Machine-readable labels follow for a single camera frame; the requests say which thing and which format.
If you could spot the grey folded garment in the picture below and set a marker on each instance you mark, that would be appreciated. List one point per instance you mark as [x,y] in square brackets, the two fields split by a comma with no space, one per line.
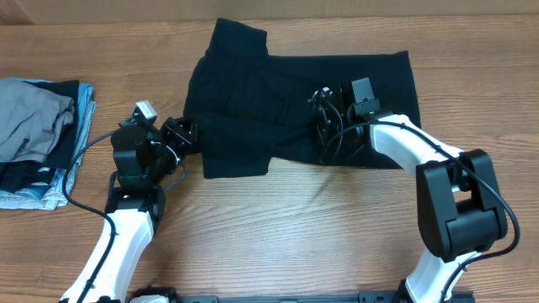
[32,120]

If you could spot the black t-shirt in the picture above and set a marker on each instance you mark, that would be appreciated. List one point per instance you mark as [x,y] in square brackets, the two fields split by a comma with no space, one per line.
[250,106]

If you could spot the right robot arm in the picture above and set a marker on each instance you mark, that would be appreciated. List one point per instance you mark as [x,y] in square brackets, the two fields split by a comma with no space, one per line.
[460,211]

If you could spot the black folded garment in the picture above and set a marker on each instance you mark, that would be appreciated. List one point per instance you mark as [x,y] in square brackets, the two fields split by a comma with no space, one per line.
[34,175]

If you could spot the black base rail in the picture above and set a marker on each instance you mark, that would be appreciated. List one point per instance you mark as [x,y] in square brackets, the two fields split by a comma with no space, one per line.
[169,295]

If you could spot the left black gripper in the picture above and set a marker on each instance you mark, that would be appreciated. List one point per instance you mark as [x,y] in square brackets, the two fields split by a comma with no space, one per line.
[177,135]

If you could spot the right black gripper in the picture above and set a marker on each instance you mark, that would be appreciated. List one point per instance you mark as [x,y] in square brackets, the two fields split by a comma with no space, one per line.
[322,111]

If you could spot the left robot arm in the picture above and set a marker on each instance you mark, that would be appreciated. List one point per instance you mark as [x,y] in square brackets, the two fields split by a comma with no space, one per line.
[144,156]

